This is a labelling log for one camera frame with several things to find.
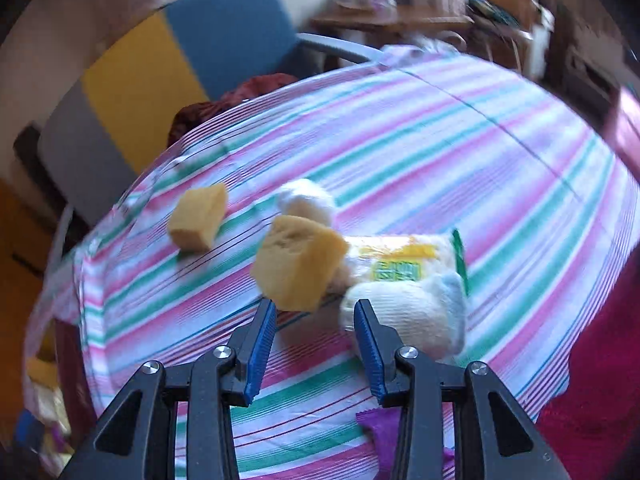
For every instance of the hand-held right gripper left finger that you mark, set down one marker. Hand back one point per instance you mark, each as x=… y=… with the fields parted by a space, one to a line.
x=260 y=355

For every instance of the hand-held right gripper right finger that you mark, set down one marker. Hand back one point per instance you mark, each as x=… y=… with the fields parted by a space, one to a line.
x=370 y=355

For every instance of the purple packet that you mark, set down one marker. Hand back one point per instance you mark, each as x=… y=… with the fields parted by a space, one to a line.
x=382 y=430

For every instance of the yellow sponge block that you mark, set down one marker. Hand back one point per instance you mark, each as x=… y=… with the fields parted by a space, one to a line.
x=295 y=265
x=197 y=220

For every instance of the yellow green noodle packet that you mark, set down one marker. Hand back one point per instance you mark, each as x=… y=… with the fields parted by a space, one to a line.
x=400 y=255

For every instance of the pink green striped blanket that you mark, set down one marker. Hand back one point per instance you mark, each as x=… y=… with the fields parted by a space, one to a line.
x=450 y=135

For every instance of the dark red cloth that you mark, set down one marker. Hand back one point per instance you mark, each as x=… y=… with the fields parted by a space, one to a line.
x=225 y=100

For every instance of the wooden wardrobe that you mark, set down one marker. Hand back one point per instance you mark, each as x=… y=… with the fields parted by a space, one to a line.
x=20 y=240

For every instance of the grey yellow blue sofa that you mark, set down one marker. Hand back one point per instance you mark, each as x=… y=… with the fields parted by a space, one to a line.
x=230 y=30

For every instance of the wooden side table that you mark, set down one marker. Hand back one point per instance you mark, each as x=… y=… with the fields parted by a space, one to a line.
x=400 y=17

